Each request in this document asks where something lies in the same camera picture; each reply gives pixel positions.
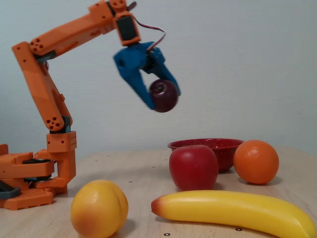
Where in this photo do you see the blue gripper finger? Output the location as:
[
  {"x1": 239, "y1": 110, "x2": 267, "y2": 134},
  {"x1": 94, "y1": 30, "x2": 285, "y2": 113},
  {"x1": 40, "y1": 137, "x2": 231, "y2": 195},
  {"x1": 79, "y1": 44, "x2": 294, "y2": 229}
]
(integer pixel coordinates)
[
  {"x1": 149, "y1": 47, "x2": 182, "y2": 97},
  {"x1": 123, "y1": 70, "x2": 156, "y2": 111}
]

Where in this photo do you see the white red servo cable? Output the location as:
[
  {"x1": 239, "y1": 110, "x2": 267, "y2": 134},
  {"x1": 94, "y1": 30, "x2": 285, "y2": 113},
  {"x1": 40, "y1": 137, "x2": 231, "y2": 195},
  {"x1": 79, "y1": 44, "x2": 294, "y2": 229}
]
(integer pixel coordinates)
[{"x1": 125, "y1": 1, "x2": 167, "y2": 52}]

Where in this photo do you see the yellow peach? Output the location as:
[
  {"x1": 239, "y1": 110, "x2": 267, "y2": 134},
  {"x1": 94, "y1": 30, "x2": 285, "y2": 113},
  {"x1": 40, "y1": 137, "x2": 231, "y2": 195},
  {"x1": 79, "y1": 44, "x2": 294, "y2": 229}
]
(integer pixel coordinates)
[{"x1": 70, "y1": 179, "x2": 129, "y2": 238}]

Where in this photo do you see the red speckled bowl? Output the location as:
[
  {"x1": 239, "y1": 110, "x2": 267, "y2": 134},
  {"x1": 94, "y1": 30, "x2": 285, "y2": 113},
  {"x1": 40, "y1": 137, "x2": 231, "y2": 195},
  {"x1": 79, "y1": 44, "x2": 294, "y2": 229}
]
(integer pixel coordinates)
[{"x1": 167, "y1": 138, "x2": 245, "y2": 174}]

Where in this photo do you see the orange robot base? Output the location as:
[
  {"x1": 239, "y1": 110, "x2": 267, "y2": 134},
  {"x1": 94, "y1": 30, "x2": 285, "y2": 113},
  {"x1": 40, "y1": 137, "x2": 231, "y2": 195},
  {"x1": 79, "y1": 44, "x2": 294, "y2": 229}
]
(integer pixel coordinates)
[{"x1": 0, "y1": 143, "x2": 55, "y2": 211}]

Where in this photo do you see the blue gripper body with servo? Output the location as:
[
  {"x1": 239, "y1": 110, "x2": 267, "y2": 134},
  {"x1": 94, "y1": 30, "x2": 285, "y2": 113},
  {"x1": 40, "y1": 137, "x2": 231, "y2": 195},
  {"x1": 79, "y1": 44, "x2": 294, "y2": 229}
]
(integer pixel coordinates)
[{"x1": 113, "y1": 41, "x2": 159, "y2": 80}]

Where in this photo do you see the red apple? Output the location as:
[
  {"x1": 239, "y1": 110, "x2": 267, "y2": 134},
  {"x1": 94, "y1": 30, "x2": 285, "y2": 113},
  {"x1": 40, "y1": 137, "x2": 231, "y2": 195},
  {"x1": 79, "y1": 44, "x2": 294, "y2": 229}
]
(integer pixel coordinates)
[{"x1": 169, "y1": 145, "x2": 219, "y2": 191}]

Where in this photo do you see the dark grey table clamp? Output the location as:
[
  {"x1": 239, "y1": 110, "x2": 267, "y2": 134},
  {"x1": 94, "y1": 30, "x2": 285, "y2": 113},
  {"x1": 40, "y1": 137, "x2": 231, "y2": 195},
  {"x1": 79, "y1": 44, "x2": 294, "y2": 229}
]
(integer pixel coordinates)
[{"x1": 0, "y1": 180, "x2": 21, "y2": 200}]

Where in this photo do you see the orange fruit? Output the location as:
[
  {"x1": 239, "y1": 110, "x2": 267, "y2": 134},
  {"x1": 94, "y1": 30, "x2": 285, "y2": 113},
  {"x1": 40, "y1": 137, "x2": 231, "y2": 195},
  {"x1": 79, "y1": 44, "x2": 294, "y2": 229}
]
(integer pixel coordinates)
[{"x1": 233, "y1": 139, "x2": 280, "y2": 185}]

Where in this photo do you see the dark purple plum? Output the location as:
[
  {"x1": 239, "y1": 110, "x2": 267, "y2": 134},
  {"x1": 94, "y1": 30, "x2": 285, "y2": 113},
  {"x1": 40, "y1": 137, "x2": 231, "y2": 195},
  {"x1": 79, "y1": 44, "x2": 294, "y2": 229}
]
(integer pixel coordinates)
[{"x1": 149, "y1": 79, "x2": 179, "y2": 114}]

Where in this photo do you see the yellow banana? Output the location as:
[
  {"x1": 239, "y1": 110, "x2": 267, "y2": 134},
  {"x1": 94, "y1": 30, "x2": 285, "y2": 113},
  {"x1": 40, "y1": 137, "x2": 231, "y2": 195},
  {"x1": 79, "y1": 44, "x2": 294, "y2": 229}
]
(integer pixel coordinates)
[{"x1": 151, "y1": 189, "x2": 317, "y2": 238}]

